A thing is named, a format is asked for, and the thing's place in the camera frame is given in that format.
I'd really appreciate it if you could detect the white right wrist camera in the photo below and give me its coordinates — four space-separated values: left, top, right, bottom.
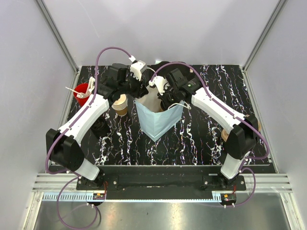
149 76 170 95

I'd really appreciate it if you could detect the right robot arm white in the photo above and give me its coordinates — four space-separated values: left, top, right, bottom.
149 69 259 190

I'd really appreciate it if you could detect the brown cup carrier on table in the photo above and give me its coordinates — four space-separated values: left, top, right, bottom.
218 114 261 144

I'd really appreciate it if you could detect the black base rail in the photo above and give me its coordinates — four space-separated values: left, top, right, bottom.
76 166 254 202

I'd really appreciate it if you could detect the blue white paper bag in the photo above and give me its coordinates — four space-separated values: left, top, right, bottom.
135 86 191 141

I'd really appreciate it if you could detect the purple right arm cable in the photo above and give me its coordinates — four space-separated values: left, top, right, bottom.
151 61 270 208

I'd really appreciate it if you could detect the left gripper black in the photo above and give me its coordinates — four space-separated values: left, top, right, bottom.
119 72 149 99

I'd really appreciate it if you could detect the red cup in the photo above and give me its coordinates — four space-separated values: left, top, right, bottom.
73 83 92 107

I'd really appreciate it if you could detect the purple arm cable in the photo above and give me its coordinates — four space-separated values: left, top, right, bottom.
45 46 136 228
151 61 270 208

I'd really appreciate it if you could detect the black folded cloth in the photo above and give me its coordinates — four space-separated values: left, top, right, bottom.
149 61 190 73

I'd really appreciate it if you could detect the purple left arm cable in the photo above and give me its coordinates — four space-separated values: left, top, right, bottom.
45 46 136 228

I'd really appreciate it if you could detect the stack of black lids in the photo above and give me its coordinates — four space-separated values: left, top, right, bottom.
91 117 110 138

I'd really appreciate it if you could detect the stack of paper cups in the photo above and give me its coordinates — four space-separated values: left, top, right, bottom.
112 94 128 116

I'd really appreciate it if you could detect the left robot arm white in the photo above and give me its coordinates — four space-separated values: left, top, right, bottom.
46 61 147 190

